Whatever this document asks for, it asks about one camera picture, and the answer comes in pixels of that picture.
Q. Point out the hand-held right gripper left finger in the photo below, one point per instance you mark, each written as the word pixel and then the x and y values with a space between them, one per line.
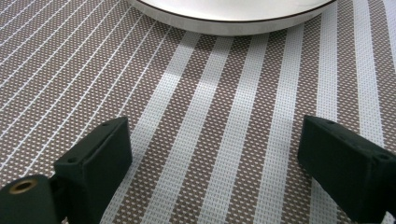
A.
pixel 99 155

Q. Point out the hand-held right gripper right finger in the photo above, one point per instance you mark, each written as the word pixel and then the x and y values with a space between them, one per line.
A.
pixel 345 165

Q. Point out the white plate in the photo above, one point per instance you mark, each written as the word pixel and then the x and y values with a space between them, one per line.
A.
pixel 236 12

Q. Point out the brown white striped placemat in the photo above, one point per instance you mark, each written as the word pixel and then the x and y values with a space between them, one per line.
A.
pixel 218 130

